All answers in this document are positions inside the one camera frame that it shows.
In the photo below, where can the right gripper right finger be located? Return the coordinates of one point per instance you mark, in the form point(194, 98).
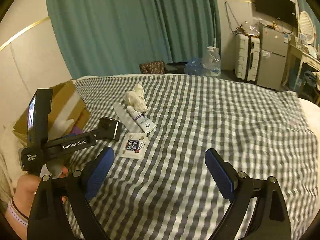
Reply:
point(270, 218)

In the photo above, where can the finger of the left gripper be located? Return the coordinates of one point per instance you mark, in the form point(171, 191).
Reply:
point(108, 129)

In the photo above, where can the clear plastic packet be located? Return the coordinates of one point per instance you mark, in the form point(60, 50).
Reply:
point(126, 119)

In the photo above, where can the white black snack sachet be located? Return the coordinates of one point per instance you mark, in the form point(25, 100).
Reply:
point(134, 146)

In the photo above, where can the blue white tube box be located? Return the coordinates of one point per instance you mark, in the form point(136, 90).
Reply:
point(142, 120)

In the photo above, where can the white cloth toy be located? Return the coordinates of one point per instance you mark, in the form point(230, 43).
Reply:
point(135, 98)

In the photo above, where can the person's left hand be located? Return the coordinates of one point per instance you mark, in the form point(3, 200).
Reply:
point(18, 210)

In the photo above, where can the brown cardboard box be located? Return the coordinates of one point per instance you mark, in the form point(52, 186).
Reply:
point(68, 111)

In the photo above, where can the dark patterned bag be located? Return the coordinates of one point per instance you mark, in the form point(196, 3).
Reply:
point(155, 67)

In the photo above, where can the checkered gray white cloth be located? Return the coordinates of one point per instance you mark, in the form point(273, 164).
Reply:
point(169, 193)

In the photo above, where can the green curtain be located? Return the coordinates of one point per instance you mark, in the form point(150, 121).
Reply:
point(113, 37)

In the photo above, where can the blue plastic bag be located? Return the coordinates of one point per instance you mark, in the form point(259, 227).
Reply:
point(194, 67)

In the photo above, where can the clear water bottle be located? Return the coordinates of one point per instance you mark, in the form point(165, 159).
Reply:
point(211, 62)

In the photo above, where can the white suitcase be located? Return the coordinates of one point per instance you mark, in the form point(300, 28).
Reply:
point(247, 57)

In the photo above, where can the silver small fridge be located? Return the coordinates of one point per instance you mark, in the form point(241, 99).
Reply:
point(272, 60)

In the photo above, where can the white oval mirror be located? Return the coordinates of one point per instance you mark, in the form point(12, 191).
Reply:
point(306, 27)

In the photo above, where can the black wall television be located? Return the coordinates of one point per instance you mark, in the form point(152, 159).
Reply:
point(283, 10)

